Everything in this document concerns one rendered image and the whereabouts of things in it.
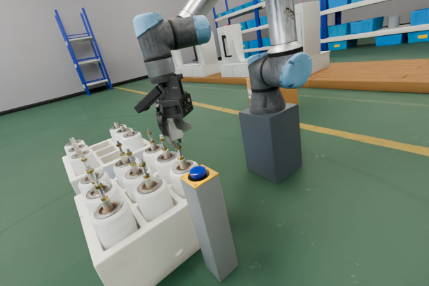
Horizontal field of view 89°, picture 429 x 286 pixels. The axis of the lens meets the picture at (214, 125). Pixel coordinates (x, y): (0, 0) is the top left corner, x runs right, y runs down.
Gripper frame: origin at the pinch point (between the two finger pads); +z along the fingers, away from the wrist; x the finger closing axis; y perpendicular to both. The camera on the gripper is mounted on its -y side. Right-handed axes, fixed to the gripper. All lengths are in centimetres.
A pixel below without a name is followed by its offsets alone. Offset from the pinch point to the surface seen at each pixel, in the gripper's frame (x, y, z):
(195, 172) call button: -14.4, 12.7, 1.3
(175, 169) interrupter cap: -1.9, -1.2, 8.9
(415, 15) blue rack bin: 400, 216, -5
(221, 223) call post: -14.0, 16.2, 16.8
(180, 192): -4.8, -0.1, 15.6
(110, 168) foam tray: 12, -46, 18
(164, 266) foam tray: -18.9, -2.4, 30.4
